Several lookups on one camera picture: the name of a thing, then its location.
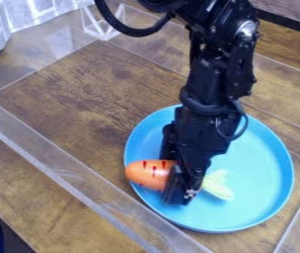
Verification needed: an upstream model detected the orange toy carrot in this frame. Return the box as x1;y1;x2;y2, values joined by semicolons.
125;159;235;201

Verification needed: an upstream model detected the clear acrylic barrier front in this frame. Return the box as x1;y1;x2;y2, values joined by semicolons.
0;106;212;253

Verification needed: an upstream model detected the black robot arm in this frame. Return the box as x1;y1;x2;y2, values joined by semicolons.
139;0;259;205

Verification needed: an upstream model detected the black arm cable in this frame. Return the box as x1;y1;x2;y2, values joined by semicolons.
92;0;176;39

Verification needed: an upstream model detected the blue round plate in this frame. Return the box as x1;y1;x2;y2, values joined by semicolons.
133;117;295;233

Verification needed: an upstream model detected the white checked curtain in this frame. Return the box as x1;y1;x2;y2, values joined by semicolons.
0;0;92;50

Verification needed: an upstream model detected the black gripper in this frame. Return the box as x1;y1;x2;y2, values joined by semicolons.
159;107;242;206

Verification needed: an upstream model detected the clear acrylic corner bracket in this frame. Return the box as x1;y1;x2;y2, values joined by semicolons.
80;3;121;42

